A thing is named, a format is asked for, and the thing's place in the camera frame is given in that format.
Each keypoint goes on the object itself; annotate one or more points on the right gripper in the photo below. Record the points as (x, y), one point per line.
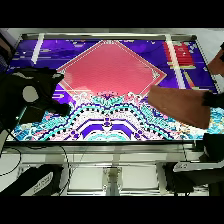
(211, 99)

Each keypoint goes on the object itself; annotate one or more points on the brown garment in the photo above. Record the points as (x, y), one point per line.
(180, 105)

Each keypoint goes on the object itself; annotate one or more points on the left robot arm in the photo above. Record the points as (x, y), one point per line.
(20, 106)

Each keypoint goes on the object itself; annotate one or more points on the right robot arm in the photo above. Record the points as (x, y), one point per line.
(200, 166)

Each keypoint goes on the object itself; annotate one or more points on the silver frame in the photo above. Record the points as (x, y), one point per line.
(113, 156)

